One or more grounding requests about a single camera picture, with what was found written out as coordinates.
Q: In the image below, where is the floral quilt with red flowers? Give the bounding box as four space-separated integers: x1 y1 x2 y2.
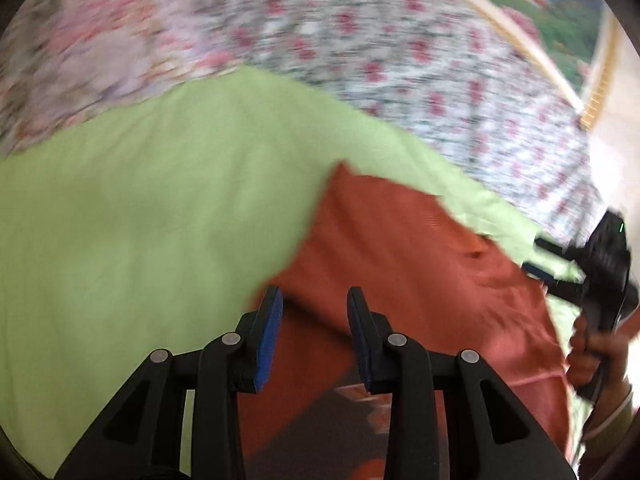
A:
187 0 608 247

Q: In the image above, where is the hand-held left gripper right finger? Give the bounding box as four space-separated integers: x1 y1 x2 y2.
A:
347 287 577 480

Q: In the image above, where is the person's right forearm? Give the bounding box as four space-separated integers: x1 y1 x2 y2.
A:
580 379 637 443

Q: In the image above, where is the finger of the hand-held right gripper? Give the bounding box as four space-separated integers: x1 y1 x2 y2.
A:
534 236 583 263
521 261 585 307

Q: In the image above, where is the framed landscape painting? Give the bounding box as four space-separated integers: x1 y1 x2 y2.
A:
410 0 623 131

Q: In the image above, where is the person's right hand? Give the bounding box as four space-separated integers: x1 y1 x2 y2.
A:
566 309 632 392

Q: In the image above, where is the orange knit sweater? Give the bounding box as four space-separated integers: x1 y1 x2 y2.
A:
237 159 577 480

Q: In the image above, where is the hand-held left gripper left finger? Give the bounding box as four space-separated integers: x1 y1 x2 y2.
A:
54 286 284 480

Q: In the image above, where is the light green bed sheet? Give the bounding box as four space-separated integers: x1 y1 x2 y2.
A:
0 65 590 479

